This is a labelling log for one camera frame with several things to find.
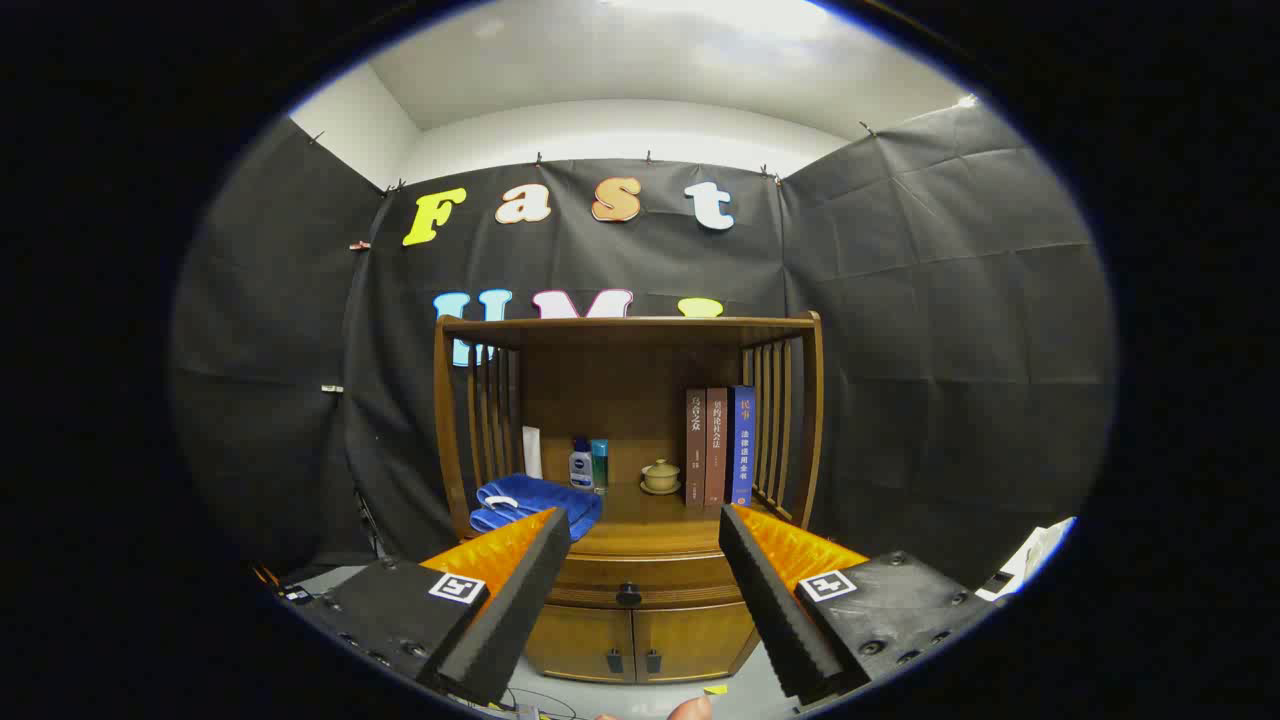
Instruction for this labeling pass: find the wooden countertop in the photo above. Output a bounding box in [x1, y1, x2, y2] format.
[460, 480, 801, 556]

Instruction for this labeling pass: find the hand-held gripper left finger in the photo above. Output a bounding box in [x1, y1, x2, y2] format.
[278, 506, 574, 707]

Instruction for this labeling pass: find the blue folded towel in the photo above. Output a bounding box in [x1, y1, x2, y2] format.
[470, 473, 603, 543]

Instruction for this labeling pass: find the blue book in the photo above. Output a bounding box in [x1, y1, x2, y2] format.
[727, 385, 756, 507]

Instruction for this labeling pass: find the thin black floor cable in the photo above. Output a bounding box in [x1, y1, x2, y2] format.
[490, 688, 581, 719]

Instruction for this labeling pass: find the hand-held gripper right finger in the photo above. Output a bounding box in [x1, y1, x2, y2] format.
[718, 503, 1001, 707]

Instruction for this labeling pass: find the dark brown book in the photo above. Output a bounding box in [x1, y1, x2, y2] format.
[686, 388, 708, 507]

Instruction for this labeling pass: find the reddish brown book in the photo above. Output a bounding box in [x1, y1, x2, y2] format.
[705, 387, 729, 507]

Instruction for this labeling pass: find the wooden cabinet door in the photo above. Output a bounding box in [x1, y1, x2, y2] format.
[632, 603, 758, 684]
[525, 605, 633, 684]

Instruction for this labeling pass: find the white object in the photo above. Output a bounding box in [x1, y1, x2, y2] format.
[975, 517, 1076, 603]

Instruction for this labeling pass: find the wooden drawer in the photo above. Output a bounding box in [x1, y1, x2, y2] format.
[545, 553, 746, 608]

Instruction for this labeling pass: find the wooden cabinet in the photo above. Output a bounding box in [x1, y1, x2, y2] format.
[433, 310, 826, 686]

